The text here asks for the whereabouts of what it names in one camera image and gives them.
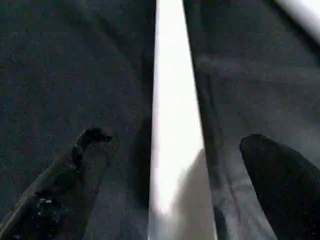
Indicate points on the white plastic table leg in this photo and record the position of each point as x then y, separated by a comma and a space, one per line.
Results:
175, 112
302, 15

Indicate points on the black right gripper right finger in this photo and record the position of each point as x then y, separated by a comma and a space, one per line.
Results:
282, 190

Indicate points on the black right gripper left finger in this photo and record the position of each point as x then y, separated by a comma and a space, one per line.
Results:
57, 190

